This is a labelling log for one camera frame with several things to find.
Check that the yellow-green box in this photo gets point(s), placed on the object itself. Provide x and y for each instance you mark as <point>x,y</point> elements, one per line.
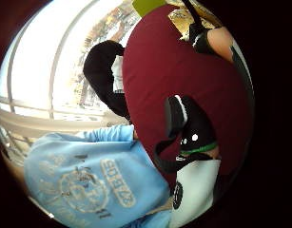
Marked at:
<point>148,6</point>

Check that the the person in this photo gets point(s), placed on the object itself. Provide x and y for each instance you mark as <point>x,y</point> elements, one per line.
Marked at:
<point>88,171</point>

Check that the white balcony railing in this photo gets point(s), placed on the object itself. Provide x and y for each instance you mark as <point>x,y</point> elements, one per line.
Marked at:
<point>28,122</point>

